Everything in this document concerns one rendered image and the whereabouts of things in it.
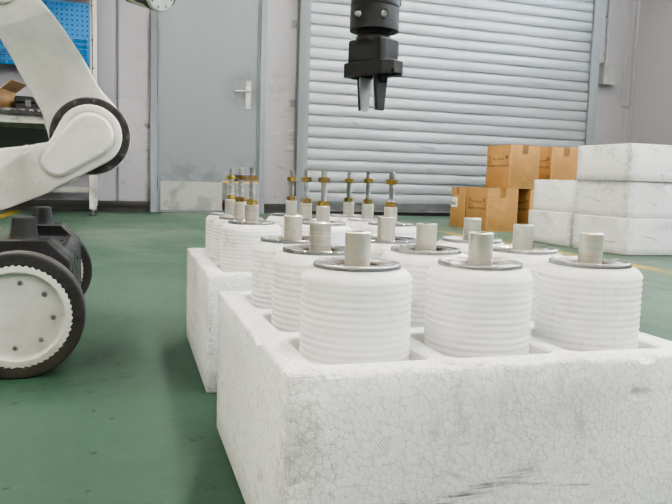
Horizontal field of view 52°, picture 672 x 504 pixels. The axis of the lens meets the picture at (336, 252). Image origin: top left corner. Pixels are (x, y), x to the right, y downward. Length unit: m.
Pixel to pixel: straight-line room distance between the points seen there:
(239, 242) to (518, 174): 3.99
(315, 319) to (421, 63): 6.33
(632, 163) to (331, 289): 3.14
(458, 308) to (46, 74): 0.99
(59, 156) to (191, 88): 4.97
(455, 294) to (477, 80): 6.54
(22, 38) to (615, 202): 2.93
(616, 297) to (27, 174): 1.03
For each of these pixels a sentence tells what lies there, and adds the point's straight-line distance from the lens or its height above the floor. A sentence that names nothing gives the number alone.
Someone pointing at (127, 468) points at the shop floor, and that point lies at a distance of 0.83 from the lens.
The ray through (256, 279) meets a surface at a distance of 0.80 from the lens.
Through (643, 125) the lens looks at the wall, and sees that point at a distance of 8.03.
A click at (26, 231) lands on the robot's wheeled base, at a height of 0.22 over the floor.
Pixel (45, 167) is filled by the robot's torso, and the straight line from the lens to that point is 1.35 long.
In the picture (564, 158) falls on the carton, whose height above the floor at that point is 0.52.
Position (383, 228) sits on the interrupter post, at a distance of 0.84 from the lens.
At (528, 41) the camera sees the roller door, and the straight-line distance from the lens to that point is 7.46.
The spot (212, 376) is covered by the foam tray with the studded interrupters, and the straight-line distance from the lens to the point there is 1.07.
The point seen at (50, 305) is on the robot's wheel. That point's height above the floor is 0.11.
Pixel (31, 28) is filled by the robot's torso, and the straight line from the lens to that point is 1.40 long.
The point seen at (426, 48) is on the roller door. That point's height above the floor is 1.59.
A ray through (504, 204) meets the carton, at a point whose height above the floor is 0.19.
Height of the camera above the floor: 0.32
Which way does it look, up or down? 6 degrees down
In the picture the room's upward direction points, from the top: 2 degrees clockwise
